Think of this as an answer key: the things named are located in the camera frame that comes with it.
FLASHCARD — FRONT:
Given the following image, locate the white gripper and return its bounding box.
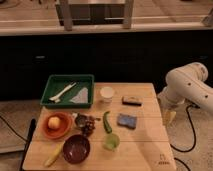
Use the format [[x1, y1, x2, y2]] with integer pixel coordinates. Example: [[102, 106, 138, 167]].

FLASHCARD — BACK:
[[157, 92, 185, 125]]

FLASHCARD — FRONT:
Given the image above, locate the black whiteboard eraser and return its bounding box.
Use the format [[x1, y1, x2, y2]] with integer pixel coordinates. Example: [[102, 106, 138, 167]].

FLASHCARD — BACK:
[[122, 96, 142, 106]]

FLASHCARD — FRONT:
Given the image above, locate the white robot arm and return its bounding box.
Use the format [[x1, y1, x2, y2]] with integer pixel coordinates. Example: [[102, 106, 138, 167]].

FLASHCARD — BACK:
[[157, 62, 213, 125]]

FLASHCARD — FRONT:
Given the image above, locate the green plastic cup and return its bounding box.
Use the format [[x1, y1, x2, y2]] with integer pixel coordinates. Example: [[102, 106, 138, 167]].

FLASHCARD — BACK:
[[103, 133, 120, 151]]

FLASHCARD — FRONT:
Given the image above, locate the white paper cup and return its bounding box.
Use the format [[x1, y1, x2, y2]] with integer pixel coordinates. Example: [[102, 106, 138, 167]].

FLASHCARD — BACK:
[[100, 87, 115, 102]]

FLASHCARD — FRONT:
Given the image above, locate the blue sponge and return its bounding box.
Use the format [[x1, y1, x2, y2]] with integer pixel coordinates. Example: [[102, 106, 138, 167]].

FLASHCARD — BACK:
[[117, 114, 137, 129]]

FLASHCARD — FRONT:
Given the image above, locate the green chili pepper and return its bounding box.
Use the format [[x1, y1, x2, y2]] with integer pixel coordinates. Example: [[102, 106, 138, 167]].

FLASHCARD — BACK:
[[103, 111, 112, 134]]

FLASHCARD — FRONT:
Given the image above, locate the purple grapes bunch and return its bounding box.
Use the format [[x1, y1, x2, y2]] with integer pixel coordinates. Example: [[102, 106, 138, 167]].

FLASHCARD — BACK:
[[82, 120, 95, 137]]

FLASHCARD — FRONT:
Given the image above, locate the grey cloth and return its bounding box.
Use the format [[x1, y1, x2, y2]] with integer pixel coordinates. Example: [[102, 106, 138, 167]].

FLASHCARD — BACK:
[[70, 87, 88, 104]]

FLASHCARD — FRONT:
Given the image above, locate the dark red bowl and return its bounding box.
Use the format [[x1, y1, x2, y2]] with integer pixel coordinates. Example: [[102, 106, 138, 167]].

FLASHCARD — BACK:
[[63, 135, 90, 164]]

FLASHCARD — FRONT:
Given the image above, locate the orange plate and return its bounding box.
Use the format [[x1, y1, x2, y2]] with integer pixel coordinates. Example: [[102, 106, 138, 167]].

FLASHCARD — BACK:
[[42, 112, 73, 139]]

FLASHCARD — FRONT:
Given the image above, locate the yellow lemon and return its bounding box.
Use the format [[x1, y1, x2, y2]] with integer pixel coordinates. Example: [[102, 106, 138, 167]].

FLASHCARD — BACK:
[[48, 117, 61, 130]]

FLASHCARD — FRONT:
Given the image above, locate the green plastic tray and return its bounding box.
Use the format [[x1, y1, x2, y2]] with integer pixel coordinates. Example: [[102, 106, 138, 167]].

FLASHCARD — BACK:
[[40, 74, 94, 109]]

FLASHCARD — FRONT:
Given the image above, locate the yellow banana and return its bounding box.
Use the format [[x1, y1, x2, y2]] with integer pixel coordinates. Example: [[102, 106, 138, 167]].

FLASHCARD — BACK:
[[44, 144, 63, 167]]

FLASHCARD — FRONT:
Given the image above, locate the metal frame stand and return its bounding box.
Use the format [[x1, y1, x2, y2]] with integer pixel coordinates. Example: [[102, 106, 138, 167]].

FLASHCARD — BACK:
[[55, 0, 134, 31]]

